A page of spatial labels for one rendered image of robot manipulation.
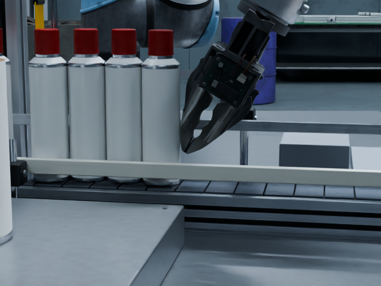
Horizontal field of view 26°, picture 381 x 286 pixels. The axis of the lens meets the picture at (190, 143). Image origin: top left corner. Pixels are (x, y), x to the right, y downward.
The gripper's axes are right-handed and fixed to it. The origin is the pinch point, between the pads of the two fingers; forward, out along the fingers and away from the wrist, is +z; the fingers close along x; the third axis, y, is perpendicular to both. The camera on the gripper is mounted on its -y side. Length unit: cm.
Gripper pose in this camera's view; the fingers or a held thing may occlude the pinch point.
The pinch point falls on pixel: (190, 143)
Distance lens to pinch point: 110.6
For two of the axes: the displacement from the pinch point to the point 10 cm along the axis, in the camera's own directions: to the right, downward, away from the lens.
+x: 8.5, 5.2, -0.5
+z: -4.9, 8.4, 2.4
